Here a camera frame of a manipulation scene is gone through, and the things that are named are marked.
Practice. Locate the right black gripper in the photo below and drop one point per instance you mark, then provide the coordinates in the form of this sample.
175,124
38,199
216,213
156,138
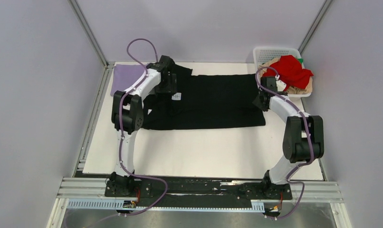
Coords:
257,102

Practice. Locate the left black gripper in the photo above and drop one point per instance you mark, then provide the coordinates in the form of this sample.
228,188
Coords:
170,88

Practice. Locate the black t shirt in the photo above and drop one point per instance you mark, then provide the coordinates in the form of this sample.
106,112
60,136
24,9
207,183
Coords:
204,102

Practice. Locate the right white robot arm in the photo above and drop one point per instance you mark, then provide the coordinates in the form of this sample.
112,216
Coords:
303,140

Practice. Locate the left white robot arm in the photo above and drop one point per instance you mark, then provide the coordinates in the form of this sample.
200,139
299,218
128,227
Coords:
128,115

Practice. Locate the beige t shirt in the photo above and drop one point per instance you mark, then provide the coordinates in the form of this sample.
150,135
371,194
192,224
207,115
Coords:
300,89

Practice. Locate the red t shirt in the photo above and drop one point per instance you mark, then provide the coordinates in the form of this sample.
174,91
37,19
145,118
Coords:
290,74

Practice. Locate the folded purple t shirt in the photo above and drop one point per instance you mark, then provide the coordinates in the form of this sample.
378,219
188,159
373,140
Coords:
125,76

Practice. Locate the white plastic basket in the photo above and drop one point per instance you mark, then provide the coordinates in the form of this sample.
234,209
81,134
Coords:
297,82

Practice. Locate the left aluminium corner post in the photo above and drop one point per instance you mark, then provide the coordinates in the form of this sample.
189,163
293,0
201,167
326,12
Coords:
88,31

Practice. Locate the aluminium corner post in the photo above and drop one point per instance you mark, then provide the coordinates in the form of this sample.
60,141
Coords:
315,24
88,31

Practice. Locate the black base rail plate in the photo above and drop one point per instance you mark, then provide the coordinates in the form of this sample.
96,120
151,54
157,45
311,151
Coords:
184,192

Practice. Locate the right aluminium corner post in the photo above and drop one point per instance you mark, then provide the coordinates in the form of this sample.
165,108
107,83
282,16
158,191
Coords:
315,24

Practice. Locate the aluminium frame rail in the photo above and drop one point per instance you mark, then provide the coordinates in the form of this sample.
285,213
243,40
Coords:
82,188

